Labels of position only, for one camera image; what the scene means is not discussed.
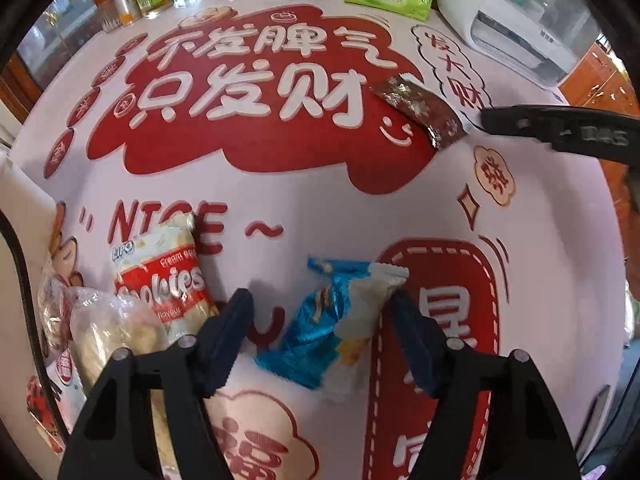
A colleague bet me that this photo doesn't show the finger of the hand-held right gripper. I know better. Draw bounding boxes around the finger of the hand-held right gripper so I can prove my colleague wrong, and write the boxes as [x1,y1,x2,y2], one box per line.
[480,104,572,150]

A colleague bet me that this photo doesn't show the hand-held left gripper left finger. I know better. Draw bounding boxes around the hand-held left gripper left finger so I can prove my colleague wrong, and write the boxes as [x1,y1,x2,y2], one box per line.
[57,287,256,480]

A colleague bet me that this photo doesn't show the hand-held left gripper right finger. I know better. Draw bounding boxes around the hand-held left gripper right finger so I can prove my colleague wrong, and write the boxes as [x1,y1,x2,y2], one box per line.
[390,291,583,480]

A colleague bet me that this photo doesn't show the blue foil snack packet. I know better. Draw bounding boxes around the blue foil snack packet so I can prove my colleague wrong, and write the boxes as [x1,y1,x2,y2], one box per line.
[255,257,411,403]

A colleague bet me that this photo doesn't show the red label cookies packet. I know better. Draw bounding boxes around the red label cookies packet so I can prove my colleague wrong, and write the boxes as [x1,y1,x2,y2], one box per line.
[110,212,221,341]

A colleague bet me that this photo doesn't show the dark brown flower-print packet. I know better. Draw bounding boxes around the dark brown flower-print packet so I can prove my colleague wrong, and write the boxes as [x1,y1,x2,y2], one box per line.
[371,74,470,150]

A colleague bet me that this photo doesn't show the clear pale cookies packet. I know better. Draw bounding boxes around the clear pale cookies packet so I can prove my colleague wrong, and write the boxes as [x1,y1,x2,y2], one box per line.
[69,287,176,471]

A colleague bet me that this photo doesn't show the wooden floor cabinet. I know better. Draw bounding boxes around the wooden floor cabinet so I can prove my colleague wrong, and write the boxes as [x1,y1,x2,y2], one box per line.
[560,42,636,121]

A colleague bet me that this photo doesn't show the white countertop appliance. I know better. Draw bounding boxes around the white countertop appliance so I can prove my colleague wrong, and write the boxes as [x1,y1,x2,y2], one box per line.
[437,0,601,91]

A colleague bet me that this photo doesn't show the clear drinking glass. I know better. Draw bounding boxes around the clear drinking glass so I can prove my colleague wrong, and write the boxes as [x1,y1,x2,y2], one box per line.
[95,0,118,36]

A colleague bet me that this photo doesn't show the wood-framed glass door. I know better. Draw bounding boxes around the wood-framed glass door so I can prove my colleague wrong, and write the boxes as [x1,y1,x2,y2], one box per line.
[10,0,108,111]

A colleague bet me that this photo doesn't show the small metal tin can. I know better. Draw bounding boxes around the small metal tin can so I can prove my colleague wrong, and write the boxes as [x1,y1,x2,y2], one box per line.
[111,0,143,28]

